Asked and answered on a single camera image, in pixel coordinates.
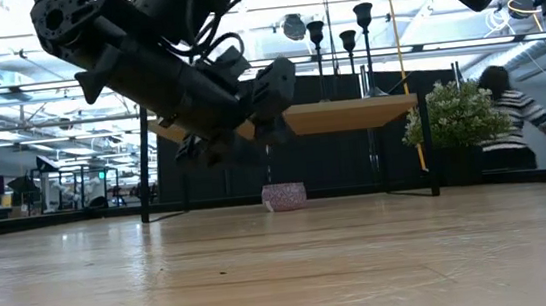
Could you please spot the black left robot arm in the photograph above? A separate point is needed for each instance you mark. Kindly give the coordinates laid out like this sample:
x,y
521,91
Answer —
x,y
145,75

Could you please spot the person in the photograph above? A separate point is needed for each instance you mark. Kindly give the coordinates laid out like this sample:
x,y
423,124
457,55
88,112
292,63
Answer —
x,y
515,109

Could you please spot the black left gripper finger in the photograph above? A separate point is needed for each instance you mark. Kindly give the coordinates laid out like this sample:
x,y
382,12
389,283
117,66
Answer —
x,y
273,133
207,149

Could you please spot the green plant with white flowers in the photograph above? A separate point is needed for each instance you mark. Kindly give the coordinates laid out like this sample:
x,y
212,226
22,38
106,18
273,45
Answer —
x,y
455,115

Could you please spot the round grey ceiling fixture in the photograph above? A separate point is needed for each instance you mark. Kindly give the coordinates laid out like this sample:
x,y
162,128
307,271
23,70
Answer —
x,y
294,27
521,4

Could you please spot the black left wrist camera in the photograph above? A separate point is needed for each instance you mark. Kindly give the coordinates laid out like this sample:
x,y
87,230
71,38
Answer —
x,y
224,63

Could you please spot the black room divider screen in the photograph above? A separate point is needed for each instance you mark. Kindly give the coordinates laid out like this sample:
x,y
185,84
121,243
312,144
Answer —
x,y
334,162

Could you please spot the tall black candlestick holder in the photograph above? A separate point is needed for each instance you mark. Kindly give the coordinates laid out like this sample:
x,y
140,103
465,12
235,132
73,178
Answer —
x,y
363,13

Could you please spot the black plant pot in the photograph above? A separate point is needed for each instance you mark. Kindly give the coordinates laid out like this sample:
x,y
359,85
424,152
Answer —
x,y
457,168

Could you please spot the yellow pole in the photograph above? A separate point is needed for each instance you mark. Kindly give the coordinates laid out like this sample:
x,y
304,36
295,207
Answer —
x,y
401,60

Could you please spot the pink patterned candle tin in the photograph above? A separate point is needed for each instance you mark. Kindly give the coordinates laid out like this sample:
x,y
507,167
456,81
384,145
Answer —
x,y
284,198

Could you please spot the wooden shelf with black legs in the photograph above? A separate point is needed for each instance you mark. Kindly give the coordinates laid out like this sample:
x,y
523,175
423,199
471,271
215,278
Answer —
x,y
349,114

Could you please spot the background robot workstation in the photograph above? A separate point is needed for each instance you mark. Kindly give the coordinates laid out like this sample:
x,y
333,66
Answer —
x,y
46,164

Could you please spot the black table frame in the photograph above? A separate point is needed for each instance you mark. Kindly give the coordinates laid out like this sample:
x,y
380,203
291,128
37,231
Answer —
x,y
34,224

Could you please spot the medium black candlestick holder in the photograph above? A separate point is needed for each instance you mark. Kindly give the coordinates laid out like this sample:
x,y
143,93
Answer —
x,y
315,31

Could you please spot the short black candlestick holder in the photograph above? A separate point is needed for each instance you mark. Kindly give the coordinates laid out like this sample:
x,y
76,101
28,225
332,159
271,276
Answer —
x,y
348,40

